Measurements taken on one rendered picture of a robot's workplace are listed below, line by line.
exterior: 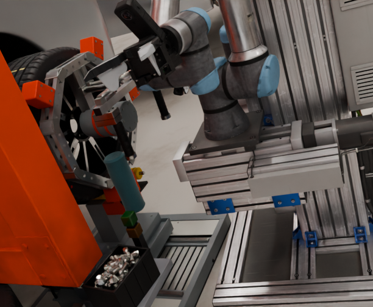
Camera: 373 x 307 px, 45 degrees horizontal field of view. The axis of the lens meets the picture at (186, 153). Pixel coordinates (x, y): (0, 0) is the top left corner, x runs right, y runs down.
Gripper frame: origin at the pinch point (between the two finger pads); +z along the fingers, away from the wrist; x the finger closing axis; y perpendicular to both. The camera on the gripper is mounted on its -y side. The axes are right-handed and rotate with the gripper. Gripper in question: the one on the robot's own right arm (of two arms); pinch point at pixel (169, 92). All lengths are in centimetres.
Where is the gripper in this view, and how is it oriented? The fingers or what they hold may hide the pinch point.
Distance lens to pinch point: 202.7
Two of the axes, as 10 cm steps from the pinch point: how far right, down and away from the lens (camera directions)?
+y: 0.3, -7.6, -6.5
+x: 9.6, 2.1, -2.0
